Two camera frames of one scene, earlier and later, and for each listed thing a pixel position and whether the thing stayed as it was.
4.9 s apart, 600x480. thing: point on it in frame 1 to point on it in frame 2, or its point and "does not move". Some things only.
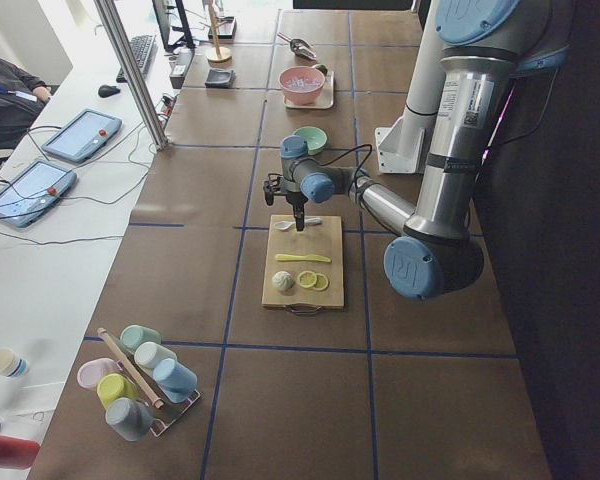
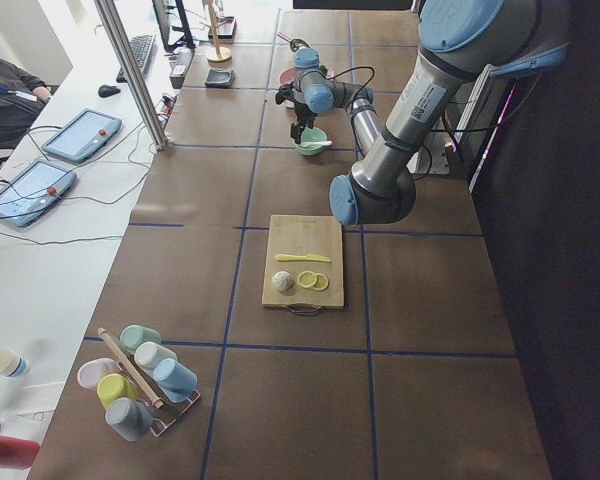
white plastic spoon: [286, 225] to [316, 143]
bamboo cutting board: [321, 239] does not move
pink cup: [89, 372] does not move
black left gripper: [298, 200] to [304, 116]
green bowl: [314, 137] does not move
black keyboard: [143, 48] does not move
